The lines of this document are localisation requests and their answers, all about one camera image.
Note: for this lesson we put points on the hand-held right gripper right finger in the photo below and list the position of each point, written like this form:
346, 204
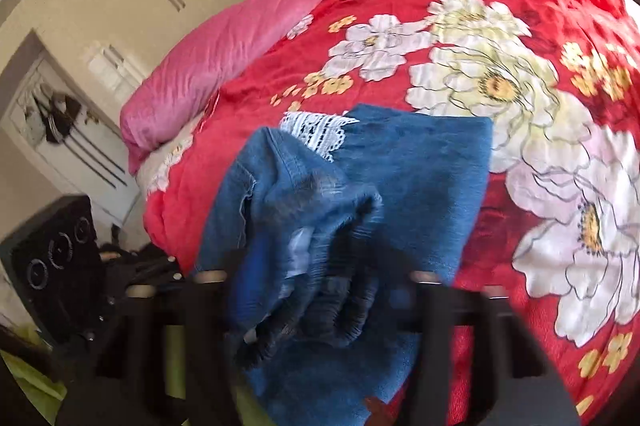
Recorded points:
425, 311

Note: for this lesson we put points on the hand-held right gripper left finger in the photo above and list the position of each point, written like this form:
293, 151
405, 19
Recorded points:
210, 311

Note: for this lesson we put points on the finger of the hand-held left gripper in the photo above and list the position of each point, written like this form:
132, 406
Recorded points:
145, 278

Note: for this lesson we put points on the blue denim pants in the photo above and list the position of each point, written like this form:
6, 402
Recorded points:
415, 186

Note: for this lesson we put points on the white door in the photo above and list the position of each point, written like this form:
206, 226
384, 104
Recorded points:
75, 165

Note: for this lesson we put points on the pink quilt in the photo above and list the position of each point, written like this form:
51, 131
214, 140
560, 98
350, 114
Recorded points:
210, 60

